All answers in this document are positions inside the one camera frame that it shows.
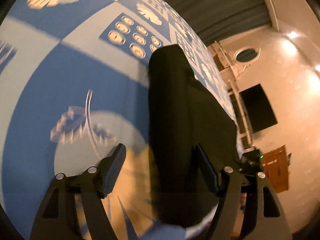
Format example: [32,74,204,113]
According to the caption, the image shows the black pants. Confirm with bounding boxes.
[148,44,239,228]

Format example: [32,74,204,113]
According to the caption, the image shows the brown wooden cabinet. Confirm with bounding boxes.
[262,145,289,193]

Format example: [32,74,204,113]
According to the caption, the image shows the white vanity shelf unit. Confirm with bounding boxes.
[207,41,253,151]

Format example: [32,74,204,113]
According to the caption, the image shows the dark grey curtain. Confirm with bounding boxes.
[165,0,271,46]

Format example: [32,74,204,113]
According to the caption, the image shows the blue patterned bed cover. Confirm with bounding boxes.
[1,0,242,239]

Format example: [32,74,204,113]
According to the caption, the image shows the black wall television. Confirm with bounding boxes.
[240,84,278,133]

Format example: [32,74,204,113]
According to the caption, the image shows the oval wall mirror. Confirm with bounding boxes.
[234,46,261,63]

